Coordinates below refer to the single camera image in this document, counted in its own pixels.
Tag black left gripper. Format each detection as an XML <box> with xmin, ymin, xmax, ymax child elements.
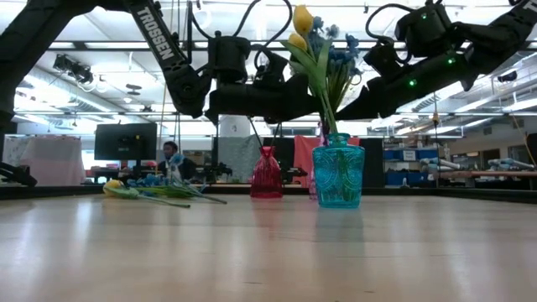
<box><xmin>204</xmin><ymin>52</ymin><xmax>322</xmax><ymax>123</ymax></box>

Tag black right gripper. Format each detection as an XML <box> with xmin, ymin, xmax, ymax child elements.
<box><xmin>335</xmin><ymin>41</ymin><xmax>479</xmax><ymax>120</ymax></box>

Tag dark single tulip stem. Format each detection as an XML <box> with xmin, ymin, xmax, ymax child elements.
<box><xmin>248</xmin><ymin>116</ymin><xmax>264</xmax><ymax>148</ymax></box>

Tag blue flower bunch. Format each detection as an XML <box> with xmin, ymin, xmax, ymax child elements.
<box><xmin>125</xmin><ymin>153</ymin><xmax>228</xmax><ymax>206</ymax></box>
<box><xmin>331</xmin><ymin>33</ymin><xmax>362</xmax><ymax>127</ymax></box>
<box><xmin>312</xmin><ymin>15</ymin><xmax>343</xmax><ymax>127</ymax></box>

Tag teal glass vase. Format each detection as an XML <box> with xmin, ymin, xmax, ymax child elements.
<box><xmin>311</xmin><ymin>133</ymin><xmax>366</xmax><ymax>210</ymax></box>

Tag red glass vase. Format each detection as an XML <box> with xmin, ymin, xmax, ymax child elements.
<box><xmin>250</xmin><ymin>145</ymin><xmax>284</xmax><ymax>199</ymax></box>

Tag yellow double tulip stem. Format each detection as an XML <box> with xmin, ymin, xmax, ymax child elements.
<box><xmin>280</xmin><ymin>4</ymin><xmax>339</xmax><ymax>135</ymax></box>

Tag purple glass vase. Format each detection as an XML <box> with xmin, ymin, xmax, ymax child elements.
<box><xmin>308</xmin><ymin>121</ymin><xmax>331</xmax><ymax>200</ymax></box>

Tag yellow single tulip stem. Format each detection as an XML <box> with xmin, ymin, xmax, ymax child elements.
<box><xmin>102</xmin><ymin>179</ymin><xmax>191</xmax><ymax>210</ymax></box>

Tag blue storage bin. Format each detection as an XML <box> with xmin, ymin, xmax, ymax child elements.
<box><xmin>385</xmin><ymin>169</ymin><xmax>420</xmax><ymax>188</ymax></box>
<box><xmin>383</xmin><ymin>148</ymin><xmax>440</xmax><ymax>163</ymax></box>

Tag background wooden table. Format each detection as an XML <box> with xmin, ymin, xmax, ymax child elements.
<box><xmin>435</xmin><ymin>169</ymin><xmax>537</xmax><ymax>180</ymax></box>

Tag person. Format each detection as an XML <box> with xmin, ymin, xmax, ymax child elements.
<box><xmin>157</xmin><ymin>140</ymin><xmax>188</xmax><ymax>182</ymax></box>

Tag black overhead light beam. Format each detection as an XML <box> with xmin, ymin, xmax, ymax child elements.
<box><xmin>48</xmin><ymin>39</ymin><xmax>537</xmax><ymax>52</ymax></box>

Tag black computer monitor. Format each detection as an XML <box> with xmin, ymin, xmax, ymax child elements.
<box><xmin>94</xmin><ymin>122</ymin><xmax>158</xmax><ymax>180</ymax></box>

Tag hanging cable with yellow connector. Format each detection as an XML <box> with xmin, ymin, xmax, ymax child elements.
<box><xmin>430</xmin><ymin>90</ymin><xmax>442</xmax><ymax>129</ymax></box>

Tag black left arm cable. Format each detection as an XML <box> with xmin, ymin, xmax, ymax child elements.
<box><xmin>186</xmin><ymin>0</ymin><xmax>294</xmax><ymax>70</ymax></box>

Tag black ceiling camera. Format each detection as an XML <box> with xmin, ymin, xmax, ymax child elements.
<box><xmin>52</xmin><ymin>53</ymin><xmax>94</xmax><ymax>85</ymax></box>

